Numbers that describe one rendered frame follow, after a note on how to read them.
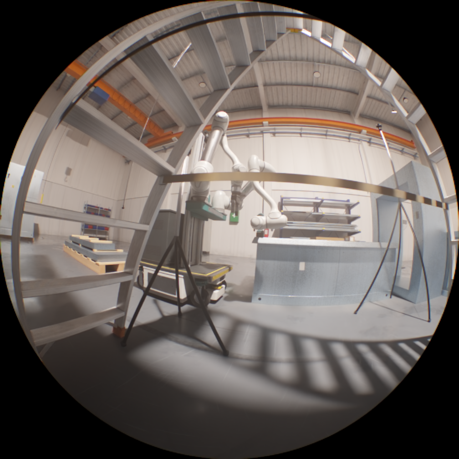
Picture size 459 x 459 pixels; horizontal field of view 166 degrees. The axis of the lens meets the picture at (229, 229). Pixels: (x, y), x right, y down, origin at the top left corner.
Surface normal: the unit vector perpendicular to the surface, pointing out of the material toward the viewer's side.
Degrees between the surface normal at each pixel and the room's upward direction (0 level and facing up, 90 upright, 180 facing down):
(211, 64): 180
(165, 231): 90
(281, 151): 90
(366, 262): 90
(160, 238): 90
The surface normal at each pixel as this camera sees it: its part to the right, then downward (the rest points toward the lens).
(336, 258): -0.23, -0.09
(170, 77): -0.07, 0.99
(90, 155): 0.95, 0.04
